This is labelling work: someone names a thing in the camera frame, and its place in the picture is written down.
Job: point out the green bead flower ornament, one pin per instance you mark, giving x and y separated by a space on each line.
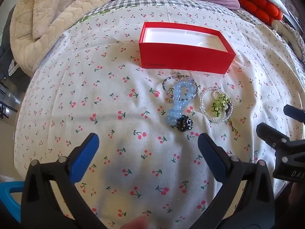
218 106

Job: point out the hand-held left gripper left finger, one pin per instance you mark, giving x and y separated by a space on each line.
88 152

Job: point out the red cardboard box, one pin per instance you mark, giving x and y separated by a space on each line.
185 54

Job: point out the orange plush cushion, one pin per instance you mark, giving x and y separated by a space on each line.
259 4

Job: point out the beige fleece blanket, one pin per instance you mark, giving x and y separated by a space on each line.
47 16

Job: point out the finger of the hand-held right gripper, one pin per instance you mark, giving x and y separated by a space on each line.
295 111
271 133

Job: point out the black flower hair clip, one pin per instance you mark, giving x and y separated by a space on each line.
184 123

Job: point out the cherry print bed sheet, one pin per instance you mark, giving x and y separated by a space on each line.
71 100

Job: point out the blue plastic object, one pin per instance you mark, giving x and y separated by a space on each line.
9 195

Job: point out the person's left hand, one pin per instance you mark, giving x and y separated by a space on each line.
135 223

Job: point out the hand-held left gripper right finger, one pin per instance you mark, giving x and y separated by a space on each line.
212 157

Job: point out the white floral trimmed cushion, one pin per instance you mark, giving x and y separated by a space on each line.
289 35

